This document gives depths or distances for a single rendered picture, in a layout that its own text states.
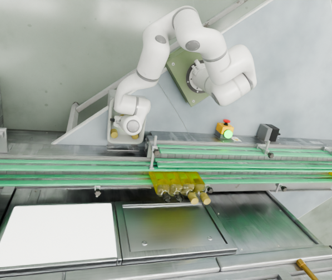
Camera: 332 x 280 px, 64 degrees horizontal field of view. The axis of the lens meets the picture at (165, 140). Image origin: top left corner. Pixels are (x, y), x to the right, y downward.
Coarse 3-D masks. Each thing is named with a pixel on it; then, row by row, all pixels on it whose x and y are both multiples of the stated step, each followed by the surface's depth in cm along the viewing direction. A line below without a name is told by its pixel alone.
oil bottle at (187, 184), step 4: (176, 172) 128; (180, 172) 128; (184, 172) 129; (180, 176) 125; (184, 176) 125; (188, 176) 126; (180, 180) 123; (184, 180) 122; (188, 180) 123; (184, 184) 119; (188, 184) 119; (192, 184) 120; (184, 188) 118; (188, 188) 118; (192, 188) 119; (184, 192) 119
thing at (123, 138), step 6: (114, 114) 129; (120, 114) 130; (108, 120) 122; (108, 126) 123; (114, 126) 131; (144, 126) 128; (108, 132) 124; (120, 132) 133; (108, 138) 125; (114, 138) 129; (120, 138) 130; (126, 138) 131; (132, 138) 132; (138, 138) 132
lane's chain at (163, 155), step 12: (168, 144) 130; (180, 144) 132; (156, 156) 132; (168, 156) 133; (180, 156) 135; (192, 156) 137; (204, 156) 139; (216, 156) 141; (228, 156) 143; (240, 156) 145; (252, 156) 147; (264, 156) 149; (276, 156) 151
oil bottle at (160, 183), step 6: (150, 174) 130; (156, 174) 124; (162, 174) 124; (156, 180) 119; (162, 180) 120; (156, 186) 118; (162, 186) 115; (168, 186) 116; (156, 192) 118; (168, 192) 116
